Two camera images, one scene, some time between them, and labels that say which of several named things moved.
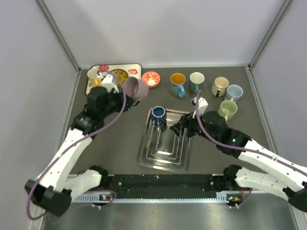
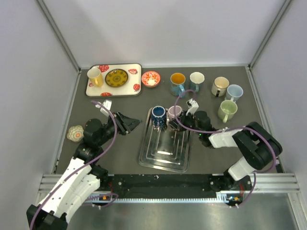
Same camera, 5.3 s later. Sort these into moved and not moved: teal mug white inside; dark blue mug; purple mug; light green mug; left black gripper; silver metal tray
Moved: left black gripper; purple mug
Not moved: silver metal tray; teal mug white inside; light green mug; dark blue mug
